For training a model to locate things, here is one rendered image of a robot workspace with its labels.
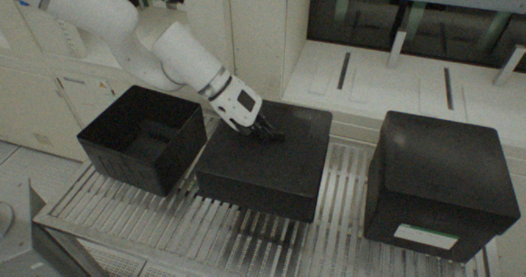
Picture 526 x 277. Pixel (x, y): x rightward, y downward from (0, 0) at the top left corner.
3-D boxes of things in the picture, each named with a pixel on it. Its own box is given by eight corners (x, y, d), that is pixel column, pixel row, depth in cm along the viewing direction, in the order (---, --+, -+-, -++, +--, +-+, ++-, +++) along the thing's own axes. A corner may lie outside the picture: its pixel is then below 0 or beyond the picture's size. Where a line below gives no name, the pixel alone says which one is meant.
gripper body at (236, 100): (217, 91, 69) (255, 125, 73) (234, 64, 76) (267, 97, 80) (197, 106, 74) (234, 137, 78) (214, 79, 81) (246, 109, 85)
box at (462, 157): (361, 239, 95) (383, 188, 77) (366, 163, 114) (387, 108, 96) (470, 267, 90) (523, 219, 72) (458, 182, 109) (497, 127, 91)
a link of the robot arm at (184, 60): (189, 98, 75) (212, 81, 69) (140, 56, 70) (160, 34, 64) (204, 76, 80) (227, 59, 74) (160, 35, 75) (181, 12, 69)
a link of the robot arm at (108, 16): (27, 39, 62) (174, 103, 80) (47, -13, 51) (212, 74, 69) (44, 5, 66) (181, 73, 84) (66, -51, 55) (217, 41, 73)
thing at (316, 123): (195, 195, 83) (186, 162, 73) (234, 116, 102) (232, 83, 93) (312, 224, 77) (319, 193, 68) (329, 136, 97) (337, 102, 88)
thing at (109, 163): (145, 119, 129) (133, 83, 117) (209, 138, 122) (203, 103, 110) (95, 172, 112) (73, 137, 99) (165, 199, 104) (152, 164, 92)
